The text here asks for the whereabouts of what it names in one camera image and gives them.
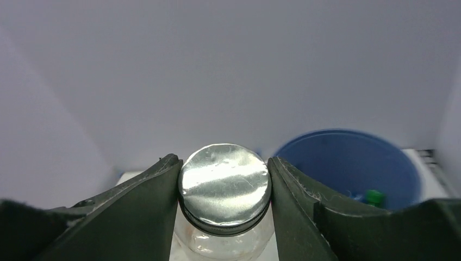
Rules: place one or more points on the blue plastic bin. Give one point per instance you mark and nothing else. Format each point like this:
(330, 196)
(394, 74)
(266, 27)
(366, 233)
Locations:
(353, 162)

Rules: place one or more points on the green plastic bottle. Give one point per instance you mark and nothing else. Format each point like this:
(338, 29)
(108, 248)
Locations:
(374, 198)

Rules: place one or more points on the clear bottle silver cap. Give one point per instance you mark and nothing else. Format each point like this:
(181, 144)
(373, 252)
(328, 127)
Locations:
(224, 204)

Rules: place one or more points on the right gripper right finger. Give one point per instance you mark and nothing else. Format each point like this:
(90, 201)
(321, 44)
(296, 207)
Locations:
(314, 222)

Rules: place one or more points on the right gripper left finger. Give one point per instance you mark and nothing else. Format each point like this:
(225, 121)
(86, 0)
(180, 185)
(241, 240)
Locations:
(131, 221)

